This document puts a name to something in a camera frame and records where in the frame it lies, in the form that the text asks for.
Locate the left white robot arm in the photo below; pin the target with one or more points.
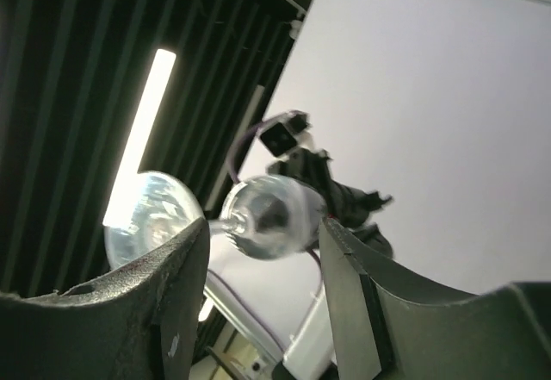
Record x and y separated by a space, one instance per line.
309 355

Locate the white ceiling light bar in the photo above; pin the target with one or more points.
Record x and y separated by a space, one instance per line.
149 103

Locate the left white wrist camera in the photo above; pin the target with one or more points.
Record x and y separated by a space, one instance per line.
284 132

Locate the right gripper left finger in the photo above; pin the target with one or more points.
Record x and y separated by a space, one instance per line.
136 322

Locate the clear wine glass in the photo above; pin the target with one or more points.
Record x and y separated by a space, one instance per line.
265 217

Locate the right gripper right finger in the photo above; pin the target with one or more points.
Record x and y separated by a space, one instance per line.
388 322

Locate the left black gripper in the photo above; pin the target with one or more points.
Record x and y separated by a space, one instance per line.
350 206

